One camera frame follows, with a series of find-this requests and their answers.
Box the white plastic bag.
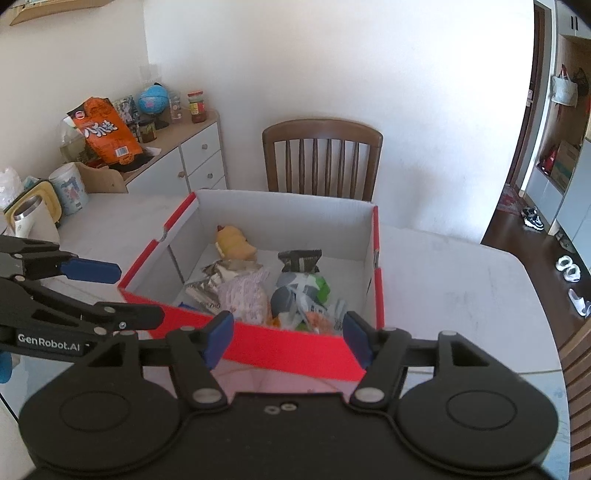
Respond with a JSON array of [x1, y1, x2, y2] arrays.
[[0, 167, 24, 209]]

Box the flat cardboard piece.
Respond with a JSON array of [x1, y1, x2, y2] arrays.
[[9, 0, 112, 27]]

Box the black white sneakers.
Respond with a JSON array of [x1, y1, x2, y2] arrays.
[[522, 207, 547, 232]]

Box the white orange snack packet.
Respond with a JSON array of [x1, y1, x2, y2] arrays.
[[279, 300, 347, 334]]

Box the white barcode packet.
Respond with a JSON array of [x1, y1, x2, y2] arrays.
[[217, 269, 273, 325]]

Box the red cardboard box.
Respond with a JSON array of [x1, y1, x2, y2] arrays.
[[117, 188, 384, 383]]

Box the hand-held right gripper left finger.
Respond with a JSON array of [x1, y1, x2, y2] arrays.
[[87, 310, 235, 408]]

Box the green white packet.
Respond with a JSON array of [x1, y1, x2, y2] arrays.
[[270, 271, 332, 319]]

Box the pale wooden chair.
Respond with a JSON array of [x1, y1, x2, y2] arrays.
[[74, 161, 129, 195]]

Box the white kettle yellow handle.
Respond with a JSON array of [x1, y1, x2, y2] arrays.
[[4, 181, 64, 237]]

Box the white marble desktop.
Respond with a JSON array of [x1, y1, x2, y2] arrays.
[[0, 190, 567, 480]]

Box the red floor rug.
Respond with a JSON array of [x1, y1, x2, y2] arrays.
[[496, 185, 523, 213]]

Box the dark snack packet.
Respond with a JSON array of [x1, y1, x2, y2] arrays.
[[278, 249, 323, 274]]

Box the white side cabinet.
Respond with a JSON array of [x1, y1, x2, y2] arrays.
[[83, 109, 228, 195]]

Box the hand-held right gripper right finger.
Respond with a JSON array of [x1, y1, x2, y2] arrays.
[[342, 310, 496, 408]]

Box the yellow spotted toy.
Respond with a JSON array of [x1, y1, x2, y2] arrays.
[[215, 224, 258, 262]]

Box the dark wooden door frame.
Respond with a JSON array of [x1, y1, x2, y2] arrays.
[[508, 0, 555, 200]]

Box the silver snack packet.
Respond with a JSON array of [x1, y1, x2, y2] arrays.
[[185, 259, 264, 315]]

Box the brown cardboard box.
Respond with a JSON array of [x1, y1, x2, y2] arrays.
[[551, 141, 581, 190]]

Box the red lid sauce jar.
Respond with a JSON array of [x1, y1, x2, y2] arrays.
[[187, 90, 208, 124]]

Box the pale tote bag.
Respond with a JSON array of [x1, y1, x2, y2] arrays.
[[550, 65, 579, 108]]

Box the red bag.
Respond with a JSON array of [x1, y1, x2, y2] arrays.
[[538, 145, 560, 175]]

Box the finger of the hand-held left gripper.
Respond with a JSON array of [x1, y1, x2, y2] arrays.
[[0, 235, 122, 285], [0, 276, 166, 336]]

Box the orange snack bag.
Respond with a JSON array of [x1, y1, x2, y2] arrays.
[[67, 97, 143, 168]]

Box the clear plastic bottle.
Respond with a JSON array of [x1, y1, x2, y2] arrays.
[[58, 115, 91, 164]]

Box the blue grey cabinet unit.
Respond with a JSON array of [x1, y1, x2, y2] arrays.
[[526, 0, 591, 241]]

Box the white slippers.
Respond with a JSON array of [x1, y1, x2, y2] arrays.
[[556, 255, 583, 284], [568, 288, 591, 319]]

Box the blue globe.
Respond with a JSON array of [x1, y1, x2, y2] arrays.
[[139, 83, 170, 130]]

